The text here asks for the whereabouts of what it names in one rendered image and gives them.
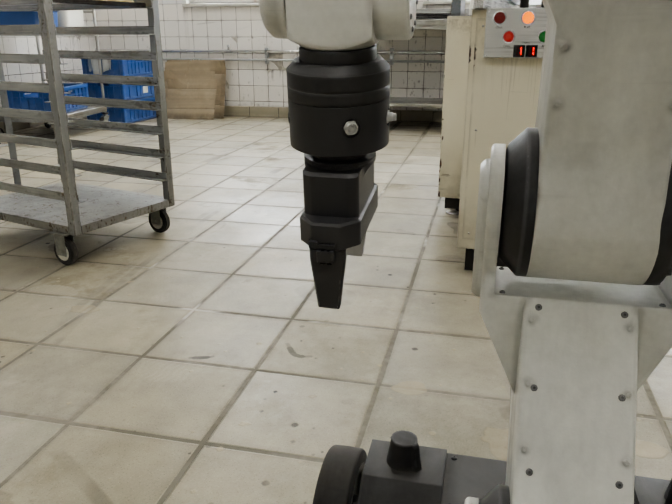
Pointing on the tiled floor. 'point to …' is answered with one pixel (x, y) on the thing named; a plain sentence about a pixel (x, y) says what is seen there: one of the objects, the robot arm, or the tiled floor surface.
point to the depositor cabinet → (454, 110)
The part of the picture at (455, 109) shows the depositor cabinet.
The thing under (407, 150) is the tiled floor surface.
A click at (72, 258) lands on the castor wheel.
